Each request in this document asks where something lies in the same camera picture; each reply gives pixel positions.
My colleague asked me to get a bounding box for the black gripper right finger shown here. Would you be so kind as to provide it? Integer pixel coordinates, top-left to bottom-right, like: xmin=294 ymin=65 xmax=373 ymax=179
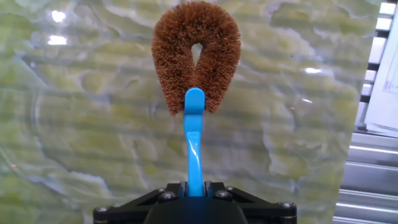
xmin=205 ymin=182 xmax=298 ymax=224

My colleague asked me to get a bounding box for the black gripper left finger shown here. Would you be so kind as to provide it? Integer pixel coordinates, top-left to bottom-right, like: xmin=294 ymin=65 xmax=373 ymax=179
xmin=93 ymin=182 xmax=188 ymax=224

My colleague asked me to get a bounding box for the blue handled brown bristle brush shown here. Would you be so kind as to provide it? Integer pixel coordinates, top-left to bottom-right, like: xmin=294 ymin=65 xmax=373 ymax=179
xmin=151 ymin=1 xmax=242 ymax=197

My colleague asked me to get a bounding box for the green marble pattern mat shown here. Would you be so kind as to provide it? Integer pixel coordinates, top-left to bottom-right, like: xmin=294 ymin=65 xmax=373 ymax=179
xmin=0 ymin=0 xmax=384 ymax=224

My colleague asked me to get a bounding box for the paper sheet with printed table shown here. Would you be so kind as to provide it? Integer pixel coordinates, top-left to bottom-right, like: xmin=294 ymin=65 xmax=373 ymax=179
xmin=363 ymin=18 xmax=398 ymax=138

